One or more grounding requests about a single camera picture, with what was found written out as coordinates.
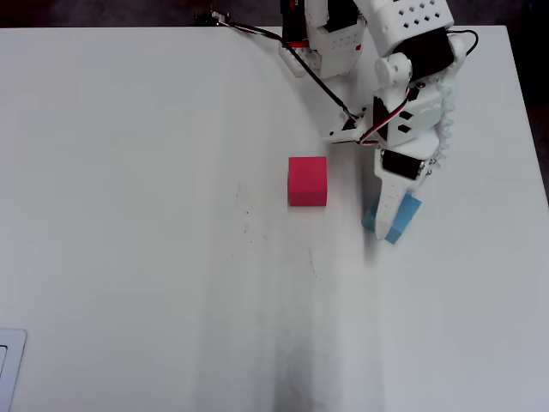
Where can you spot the silver laptop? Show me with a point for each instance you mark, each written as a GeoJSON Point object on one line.
{"type": "Point", "coordinates": [13, 356]}

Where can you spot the red foam cube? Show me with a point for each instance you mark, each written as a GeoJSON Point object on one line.
{"type": "Point", "coordinates": [306, 180]}

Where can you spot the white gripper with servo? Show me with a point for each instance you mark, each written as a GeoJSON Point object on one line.
{"type": "Point", "coordinates": [400, 166]}

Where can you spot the small black circuit board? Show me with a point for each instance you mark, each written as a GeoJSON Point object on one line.
{"type": "Point", "coordinates": [212, 17]}

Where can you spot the blue foam cube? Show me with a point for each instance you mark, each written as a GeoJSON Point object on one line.
{"type": "Point", "coordinates": [405, 214]}

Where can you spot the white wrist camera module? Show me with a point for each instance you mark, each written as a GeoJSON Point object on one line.
{"type": "Point", "coordinates": [343, 133]}

